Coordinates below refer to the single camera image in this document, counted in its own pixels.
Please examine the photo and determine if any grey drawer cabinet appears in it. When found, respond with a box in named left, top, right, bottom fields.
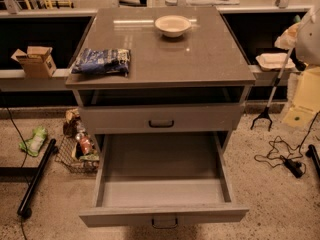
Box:
left=64, top=6, right=257, bottom=229

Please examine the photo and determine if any open grey middle drawer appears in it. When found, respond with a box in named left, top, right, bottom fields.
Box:
left=80, top=132, right=248, bottom=229

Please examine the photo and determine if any closed grey top drawer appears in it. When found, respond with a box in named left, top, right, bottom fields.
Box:
left=79, top=104, right=243, bottom=134

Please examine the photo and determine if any cardboard box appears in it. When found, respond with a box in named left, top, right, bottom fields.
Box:
left=11, top=46, right=56, bottom=79

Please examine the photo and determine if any wire basket with items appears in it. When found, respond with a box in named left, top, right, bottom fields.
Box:
left=56, top=108, right=99, bottom=173

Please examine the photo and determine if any black cable on floor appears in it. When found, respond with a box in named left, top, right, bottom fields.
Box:
left=0, top=90, right=31, bottom=240

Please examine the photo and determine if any grabber reacher tool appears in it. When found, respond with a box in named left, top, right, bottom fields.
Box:
left=250, top=48, right=293, bottom=130

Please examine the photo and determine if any white ceramic bowl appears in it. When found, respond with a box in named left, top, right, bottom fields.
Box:
left=154, top=15, right=191, bottom=38

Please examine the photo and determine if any blue chip bag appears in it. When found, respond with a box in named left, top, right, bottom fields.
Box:
left=71, top=48, right=131, bottom=75

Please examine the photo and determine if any white takeout container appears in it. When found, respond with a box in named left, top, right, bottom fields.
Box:
left=256, top=53, right=287, bottom=71

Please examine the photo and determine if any black power adapter cable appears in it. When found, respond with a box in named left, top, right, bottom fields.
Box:
left=253, top=110, right=320, bottom=179

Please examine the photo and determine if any black metal floor bar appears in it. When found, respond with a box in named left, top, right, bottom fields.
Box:
left=17, top=139, right=57, bottom=218

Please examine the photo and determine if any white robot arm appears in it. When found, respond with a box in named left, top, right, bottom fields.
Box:
left=275, top=5, right=320, bottom=66

